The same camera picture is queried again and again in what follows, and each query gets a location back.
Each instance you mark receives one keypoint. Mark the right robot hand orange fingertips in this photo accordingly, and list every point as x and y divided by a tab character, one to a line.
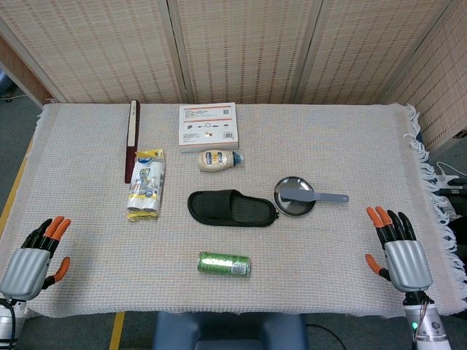
408	266

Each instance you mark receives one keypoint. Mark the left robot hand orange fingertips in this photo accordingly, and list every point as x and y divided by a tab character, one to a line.
27	270

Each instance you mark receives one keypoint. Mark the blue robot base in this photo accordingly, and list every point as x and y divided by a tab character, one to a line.
226	331

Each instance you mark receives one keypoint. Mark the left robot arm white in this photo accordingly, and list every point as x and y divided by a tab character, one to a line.
5	321

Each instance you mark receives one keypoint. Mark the black floor device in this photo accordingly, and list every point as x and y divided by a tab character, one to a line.
458	204

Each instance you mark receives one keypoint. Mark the white power strip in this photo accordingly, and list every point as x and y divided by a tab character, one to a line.
447	179

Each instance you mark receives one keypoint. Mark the round steel plate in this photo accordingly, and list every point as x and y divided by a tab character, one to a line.
292	209

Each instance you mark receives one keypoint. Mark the woven beige table cloth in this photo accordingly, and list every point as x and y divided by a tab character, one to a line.
328	146

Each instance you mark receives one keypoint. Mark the lint roller refill pack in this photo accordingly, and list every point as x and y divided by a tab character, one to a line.
146	186

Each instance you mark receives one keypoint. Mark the woven folding screen panel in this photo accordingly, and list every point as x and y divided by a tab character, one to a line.
365	47
438	84
248	47
91	47

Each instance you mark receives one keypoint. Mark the green drink can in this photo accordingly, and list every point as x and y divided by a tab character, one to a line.
222	264

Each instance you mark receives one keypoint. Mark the black slipper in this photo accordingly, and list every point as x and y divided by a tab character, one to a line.
215	209

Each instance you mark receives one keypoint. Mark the mayonnaise squeeze bottle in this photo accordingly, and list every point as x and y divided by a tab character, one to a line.
215	160

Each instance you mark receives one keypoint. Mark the white flat product box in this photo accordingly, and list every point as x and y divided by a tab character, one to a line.
208	127

